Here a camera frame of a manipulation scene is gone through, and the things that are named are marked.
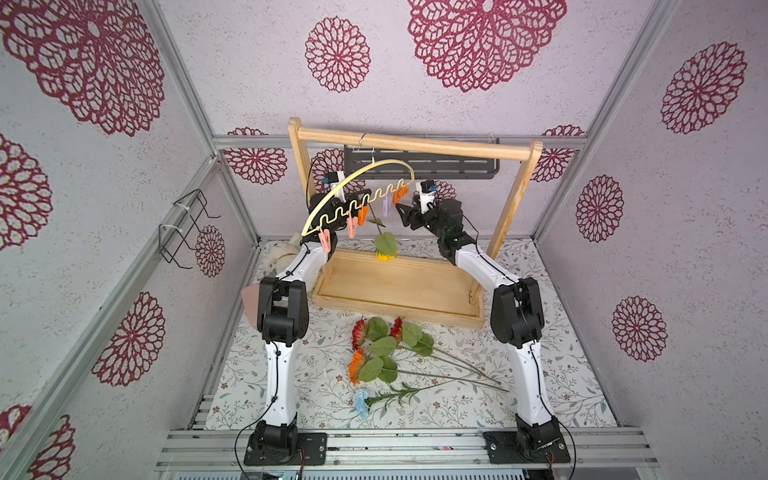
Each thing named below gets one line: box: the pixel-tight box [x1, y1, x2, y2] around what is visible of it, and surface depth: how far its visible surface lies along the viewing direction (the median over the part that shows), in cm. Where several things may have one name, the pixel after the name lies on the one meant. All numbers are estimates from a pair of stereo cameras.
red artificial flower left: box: [351, 317, 388, 351], surface depth 92 cm
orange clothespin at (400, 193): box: [393, 184, 410, 205], surface depth 92 cm
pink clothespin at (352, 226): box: [347, 212, 358, 239], surface depth 79 cm
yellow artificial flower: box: [367, 203, 399, 262], surface depth 104 cm
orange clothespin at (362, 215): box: [358, 204, 369, 226], surface depth 81 cm
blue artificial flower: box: [353, 379, 457, 419], surface depth 81 cm
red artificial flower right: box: [390, 316, 501, 385], surface depth 91 cm
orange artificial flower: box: [348, 349, 509, 393], surface depth 85 cm
